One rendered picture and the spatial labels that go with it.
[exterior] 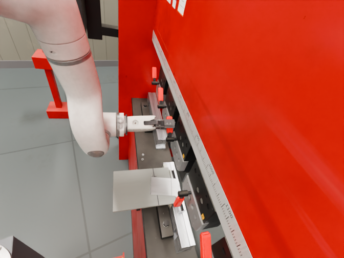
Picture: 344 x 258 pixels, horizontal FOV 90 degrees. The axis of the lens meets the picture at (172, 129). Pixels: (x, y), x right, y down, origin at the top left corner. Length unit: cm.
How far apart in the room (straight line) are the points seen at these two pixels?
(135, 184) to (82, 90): 50
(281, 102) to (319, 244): 18
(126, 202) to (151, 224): 18
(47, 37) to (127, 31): 89
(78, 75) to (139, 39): 88
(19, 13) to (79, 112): 22
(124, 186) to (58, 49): 58
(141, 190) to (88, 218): 109
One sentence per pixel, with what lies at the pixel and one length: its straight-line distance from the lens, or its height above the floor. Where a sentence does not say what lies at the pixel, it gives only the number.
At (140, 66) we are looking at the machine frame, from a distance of 135.
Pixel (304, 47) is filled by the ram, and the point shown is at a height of 169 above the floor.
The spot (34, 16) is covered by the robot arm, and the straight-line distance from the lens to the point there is 39.
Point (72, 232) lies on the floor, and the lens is 184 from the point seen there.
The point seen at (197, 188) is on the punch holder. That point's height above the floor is 129.
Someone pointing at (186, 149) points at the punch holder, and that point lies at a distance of 58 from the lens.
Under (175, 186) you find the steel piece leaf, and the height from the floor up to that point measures 100.
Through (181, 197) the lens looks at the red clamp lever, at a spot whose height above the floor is 123.
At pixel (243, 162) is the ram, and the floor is 150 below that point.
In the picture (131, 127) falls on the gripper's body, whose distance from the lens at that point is 59.
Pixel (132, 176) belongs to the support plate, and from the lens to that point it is 84.
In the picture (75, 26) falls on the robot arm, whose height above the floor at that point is 161.
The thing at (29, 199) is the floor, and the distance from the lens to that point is 207.
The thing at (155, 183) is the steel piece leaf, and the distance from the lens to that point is 84.
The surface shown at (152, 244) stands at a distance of 88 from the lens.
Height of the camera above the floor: 173
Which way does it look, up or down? 43 degrees down
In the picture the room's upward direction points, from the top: 16 degrees clockwise
